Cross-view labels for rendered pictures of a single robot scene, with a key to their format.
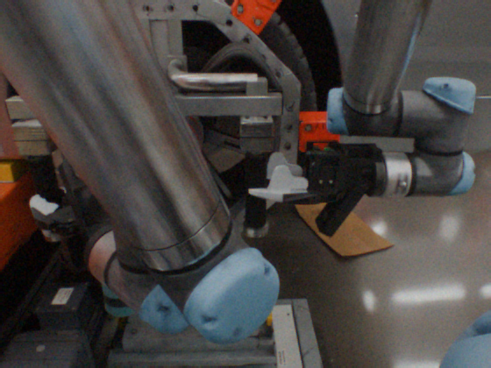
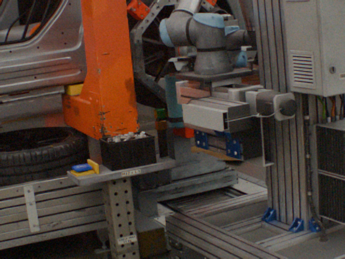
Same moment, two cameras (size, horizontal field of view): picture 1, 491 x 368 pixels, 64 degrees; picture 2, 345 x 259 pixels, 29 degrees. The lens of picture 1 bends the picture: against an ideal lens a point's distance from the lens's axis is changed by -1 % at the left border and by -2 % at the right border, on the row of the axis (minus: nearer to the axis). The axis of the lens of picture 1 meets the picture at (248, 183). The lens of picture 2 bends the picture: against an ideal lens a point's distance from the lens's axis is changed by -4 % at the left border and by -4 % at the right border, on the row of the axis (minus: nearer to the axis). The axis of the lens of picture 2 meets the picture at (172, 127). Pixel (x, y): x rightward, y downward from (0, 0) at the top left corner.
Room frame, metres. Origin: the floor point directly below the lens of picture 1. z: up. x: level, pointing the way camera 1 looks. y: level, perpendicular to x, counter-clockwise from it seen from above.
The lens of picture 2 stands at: (-2.46, 1.54, 1.14)
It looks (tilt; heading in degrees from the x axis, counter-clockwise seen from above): 11 degrees down; 339
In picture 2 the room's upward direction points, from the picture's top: 5 degrees counter-clockwise
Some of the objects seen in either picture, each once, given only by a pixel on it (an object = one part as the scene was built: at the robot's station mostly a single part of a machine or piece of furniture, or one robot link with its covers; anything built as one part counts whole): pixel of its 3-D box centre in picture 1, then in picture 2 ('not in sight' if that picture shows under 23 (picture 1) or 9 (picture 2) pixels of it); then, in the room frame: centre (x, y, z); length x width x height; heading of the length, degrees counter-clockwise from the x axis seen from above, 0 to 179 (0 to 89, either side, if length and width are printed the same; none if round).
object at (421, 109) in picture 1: (433, 115); not in sight; (0.61, -0.29, 0.95); 0.11 x 0.08 x 0.11; 82
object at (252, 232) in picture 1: (256, 191); not in sight; (0.59, -0.01, 0.83); 0.04 x 0.04 x 0.16
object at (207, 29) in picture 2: not in sight; (208, 29); (-0.01, 0.40, 0.98); 0.13 x 0.12 x 0.14; 37
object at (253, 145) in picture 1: (255, 127); not in sight; (0.62, -0.01, 0.93); 0.09 x 0.05 x 0.05; 2
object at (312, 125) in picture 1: (316, 131); not in sight; (0.83, -0.15, 0.85); 0.09 x 0.08 x 0.07; 92
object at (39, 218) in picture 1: (53, 216); (187, 59); (0.50, 0.29, 0.83); 0.09 x 0.05 x 0.02; 56
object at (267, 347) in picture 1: (196, 323); (181, 179); (0.98, 0.17, 0.13); 0.50 x 0.36 x 0.10; 92
